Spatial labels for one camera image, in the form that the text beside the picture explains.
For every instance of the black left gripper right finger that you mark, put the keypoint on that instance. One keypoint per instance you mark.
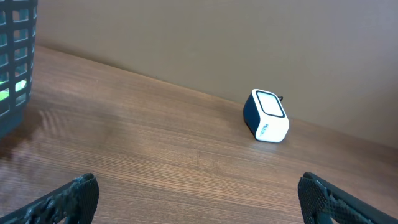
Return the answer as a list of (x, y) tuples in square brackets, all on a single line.
[(321, 202)]

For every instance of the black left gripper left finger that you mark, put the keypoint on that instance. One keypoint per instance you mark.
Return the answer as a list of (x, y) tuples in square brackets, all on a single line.
[(74, 203)]

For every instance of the white barcode scanner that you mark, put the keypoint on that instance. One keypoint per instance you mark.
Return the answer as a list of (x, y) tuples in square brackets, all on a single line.
[(264, 115)]

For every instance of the dark grey plastic basket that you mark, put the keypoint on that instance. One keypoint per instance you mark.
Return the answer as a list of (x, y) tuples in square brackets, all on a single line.
[(18, 31)]

